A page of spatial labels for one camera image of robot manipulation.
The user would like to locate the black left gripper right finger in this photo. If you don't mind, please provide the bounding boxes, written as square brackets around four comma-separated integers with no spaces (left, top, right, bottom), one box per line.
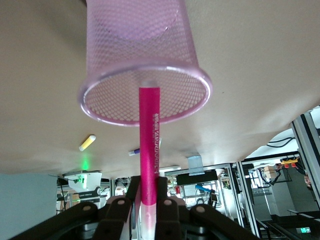
[155,175,260,240]

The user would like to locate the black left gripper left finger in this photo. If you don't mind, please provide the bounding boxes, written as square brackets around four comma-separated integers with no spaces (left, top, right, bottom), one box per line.
[9,175,141,240]

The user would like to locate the pink marker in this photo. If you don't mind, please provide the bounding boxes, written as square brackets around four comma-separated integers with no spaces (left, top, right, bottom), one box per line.
[138,79,161,240]

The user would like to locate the black rectangular panel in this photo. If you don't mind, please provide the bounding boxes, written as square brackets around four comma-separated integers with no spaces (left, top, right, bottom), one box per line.
[176,169,218,186]

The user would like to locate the yellow marker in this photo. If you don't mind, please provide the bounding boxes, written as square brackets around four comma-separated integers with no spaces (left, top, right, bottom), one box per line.
[78,134,97,152]

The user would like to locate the yellow red control box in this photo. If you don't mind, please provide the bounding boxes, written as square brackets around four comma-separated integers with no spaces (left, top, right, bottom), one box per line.
[279,156,300,169]

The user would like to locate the pink mesh cup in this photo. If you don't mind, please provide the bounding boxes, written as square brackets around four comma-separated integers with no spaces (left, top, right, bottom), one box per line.
[78,0,214,127]

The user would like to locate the aluminium frame post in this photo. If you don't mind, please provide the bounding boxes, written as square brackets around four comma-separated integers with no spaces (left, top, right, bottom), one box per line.
[291,106,320,176]

